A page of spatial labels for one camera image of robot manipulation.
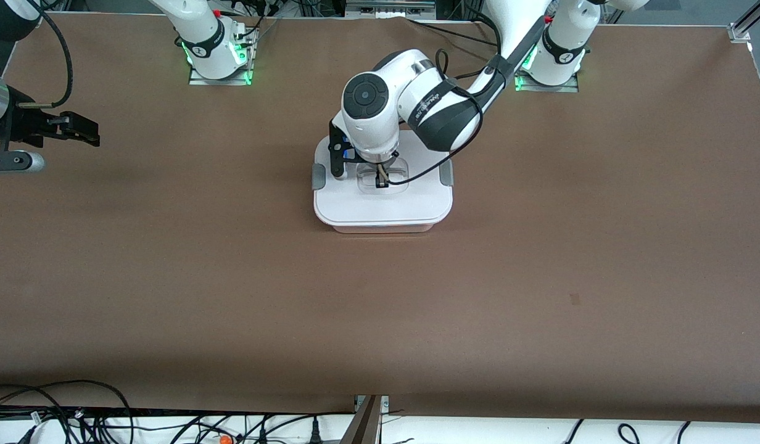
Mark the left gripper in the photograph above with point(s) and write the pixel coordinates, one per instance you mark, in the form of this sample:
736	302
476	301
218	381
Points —
380	170

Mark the pink plastic storage box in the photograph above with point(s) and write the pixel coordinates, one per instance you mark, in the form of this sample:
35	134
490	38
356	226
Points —
383	229

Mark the metal corner bracket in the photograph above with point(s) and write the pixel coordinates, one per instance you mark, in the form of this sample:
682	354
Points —
740	32

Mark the aluminium profile post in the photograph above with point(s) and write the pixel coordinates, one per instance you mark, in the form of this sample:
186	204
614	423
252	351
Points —
364	425

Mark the black left camera mount bracket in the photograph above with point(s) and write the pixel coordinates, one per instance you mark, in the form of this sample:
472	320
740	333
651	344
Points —
338	154

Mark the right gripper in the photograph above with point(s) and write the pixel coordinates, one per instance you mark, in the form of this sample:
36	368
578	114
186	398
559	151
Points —
23	126

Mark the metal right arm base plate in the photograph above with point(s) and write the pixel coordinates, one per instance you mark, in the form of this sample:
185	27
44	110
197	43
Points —
198	81

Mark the white box lid grey latches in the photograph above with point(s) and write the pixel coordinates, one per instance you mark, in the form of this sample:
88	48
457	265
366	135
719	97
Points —
380	206

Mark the brown table cover sheet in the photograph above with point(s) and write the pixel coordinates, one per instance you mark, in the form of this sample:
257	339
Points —
417	308

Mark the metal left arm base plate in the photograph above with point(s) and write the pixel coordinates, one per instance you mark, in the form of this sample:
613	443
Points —
571	88

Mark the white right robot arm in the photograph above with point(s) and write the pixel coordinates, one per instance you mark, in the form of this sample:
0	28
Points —
201	37

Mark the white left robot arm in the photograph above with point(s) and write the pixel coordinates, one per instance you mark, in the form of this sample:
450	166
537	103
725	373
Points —
380	111

